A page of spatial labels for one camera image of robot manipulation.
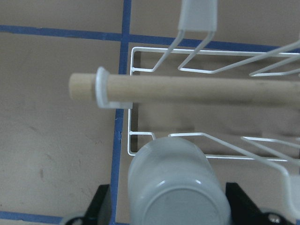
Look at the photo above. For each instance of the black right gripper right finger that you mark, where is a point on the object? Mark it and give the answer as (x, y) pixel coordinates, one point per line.
(243, 210)

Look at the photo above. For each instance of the white ikea cup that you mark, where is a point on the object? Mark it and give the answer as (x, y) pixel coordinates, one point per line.
(170, 182)

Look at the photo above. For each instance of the white wire cup rack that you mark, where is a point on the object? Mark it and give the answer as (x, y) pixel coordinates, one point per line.
(122, 91)

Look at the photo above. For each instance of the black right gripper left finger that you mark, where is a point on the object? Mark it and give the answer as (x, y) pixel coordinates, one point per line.
(98, 212)

